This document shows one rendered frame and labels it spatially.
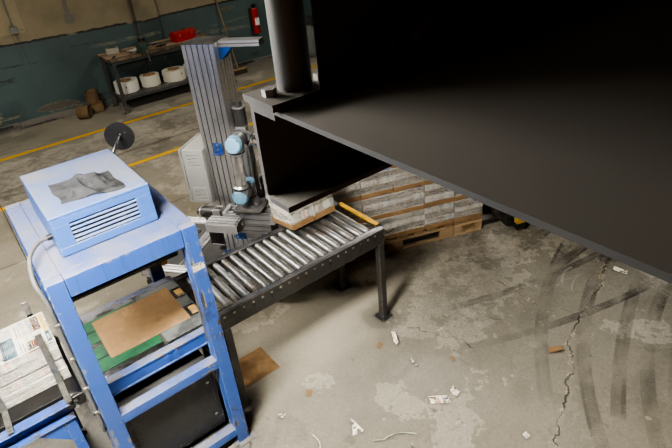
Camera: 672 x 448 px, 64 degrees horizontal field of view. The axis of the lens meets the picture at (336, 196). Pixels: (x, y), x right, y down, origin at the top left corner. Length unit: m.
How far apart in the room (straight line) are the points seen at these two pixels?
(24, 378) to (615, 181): 2.97
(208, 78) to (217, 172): 0.77
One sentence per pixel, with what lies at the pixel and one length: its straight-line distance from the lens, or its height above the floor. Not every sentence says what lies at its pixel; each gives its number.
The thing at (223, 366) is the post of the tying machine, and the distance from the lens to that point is 3.15.
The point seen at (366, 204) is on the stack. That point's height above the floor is 0.55.
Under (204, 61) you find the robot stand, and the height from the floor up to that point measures 1.91.
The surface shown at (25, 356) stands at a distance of 3.07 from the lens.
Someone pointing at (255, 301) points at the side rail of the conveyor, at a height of 0.77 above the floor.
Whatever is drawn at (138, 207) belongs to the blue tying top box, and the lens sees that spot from 2.67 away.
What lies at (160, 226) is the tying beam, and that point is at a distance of 2.68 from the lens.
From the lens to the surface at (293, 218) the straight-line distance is 3.73.
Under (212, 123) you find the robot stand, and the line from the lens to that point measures 4.15.
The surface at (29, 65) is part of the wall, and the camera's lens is 9.96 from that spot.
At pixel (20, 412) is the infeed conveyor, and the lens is 3.18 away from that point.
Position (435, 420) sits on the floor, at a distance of 3.59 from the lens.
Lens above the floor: 2.83
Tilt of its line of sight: 29 degrees down
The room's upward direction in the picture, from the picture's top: 6 degrees counter-clockwise
